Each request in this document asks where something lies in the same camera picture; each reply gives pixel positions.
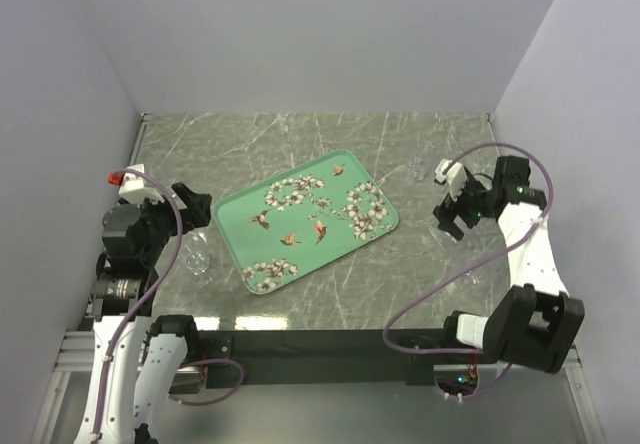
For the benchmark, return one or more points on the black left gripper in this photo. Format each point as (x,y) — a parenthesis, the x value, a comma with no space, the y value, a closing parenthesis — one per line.
(197,212)

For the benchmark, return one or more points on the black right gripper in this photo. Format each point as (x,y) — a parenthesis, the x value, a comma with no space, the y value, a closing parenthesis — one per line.
(446,213)

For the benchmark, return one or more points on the clear faceted drinking glass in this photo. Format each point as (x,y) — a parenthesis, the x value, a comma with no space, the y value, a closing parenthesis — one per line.
(416,170)
(444,240)
(197,263)
(471,279)

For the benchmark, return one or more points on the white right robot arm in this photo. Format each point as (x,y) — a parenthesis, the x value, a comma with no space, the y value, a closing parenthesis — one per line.
(536,322)

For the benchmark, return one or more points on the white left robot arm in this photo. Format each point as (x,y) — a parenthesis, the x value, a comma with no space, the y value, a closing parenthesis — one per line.
(135,356)

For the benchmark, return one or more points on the green floral bird tray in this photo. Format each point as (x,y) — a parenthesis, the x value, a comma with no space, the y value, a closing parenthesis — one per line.
(298,221)

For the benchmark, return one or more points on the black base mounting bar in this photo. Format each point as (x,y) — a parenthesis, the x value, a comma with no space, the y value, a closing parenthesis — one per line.
(289,357)

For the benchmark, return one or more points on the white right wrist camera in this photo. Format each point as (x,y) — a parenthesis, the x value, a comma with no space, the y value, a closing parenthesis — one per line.
(452,174)

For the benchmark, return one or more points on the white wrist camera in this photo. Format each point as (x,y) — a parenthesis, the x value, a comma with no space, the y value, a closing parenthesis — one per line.
(452,174)
(132,184)

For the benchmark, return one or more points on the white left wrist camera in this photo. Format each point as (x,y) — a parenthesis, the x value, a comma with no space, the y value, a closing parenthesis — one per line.
(132,184)

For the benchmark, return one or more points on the aluminium frame rail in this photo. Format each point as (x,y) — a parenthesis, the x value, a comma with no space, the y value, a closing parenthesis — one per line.
(76,353)

